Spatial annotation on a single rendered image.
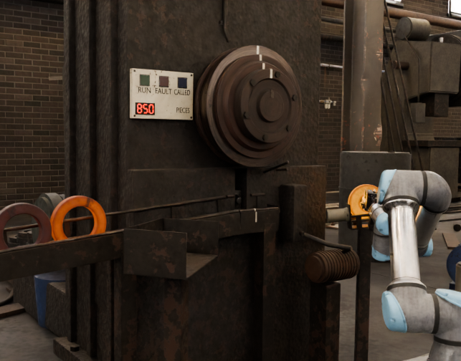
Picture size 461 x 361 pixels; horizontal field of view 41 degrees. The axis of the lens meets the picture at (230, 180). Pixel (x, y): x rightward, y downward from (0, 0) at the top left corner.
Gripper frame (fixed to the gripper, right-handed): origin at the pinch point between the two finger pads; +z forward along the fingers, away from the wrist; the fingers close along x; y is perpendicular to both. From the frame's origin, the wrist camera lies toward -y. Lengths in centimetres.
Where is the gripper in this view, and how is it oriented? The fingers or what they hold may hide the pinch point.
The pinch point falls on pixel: (367, 198)
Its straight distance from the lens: 268.0
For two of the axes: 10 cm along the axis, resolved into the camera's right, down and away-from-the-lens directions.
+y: 0.2, -9.5, -3.3
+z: -0.1, -3.3, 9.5
